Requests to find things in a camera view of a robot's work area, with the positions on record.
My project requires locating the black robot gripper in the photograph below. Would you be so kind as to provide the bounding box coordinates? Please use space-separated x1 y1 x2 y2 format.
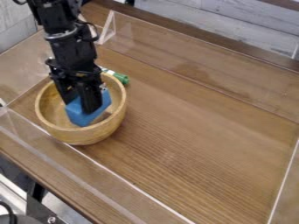
44 25 102 114

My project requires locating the blue rectangular block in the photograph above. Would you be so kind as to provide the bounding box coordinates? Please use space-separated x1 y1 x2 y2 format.
64 88 112 127

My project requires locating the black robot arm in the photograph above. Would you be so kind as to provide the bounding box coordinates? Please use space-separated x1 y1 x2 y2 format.
12 0 102 114

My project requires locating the brown wooden bowl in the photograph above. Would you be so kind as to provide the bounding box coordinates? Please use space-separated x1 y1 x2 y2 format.
34 73 127 145

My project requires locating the white green marker pen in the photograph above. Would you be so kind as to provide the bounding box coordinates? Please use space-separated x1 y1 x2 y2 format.
101 67 129 85

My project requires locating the clear acrylic corner bracket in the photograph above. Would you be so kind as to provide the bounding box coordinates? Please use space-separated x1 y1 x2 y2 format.
90 11 116 46

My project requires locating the black metal table frame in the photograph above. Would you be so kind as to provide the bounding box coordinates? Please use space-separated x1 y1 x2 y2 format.
0 155 68 224

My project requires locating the black cable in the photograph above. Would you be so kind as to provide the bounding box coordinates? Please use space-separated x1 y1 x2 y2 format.
0 200 18 224

